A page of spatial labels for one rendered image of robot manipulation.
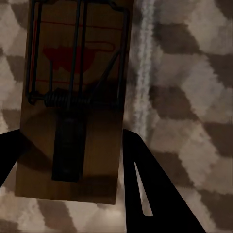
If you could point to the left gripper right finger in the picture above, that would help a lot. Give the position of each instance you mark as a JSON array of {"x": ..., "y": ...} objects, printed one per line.
[{"x": 170, "y": 212}]

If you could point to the mousetrap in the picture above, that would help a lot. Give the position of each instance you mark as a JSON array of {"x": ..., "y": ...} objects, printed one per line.
[{"x": 73, "y": 97}]

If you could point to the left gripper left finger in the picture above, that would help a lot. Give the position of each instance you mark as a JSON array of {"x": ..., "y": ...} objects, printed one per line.
[{"x": 9, "y": 153}]

